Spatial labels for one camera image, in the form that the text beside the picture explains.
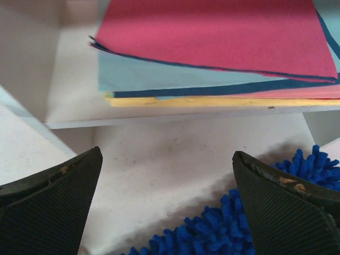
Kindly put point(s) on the coloured paper stack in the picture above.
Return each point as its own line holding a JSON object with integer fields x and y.
{"x": 178, "y": 50}

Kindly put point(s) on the white bookshelf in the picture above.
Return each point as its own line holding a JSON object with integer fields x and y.
{"x": 49, "y": 79}

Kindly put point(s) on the blue microfiber duster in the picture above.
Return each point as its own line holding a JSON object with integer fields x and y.
{"x": 225, "y": 229}

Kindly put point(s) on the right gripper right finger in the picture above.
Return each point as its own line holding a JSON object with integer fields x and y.
{"x": 286, "y": 214}

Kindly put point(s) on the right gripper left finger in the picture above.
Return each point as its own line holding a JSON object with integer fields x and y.
{"x": 45, "y": 213}

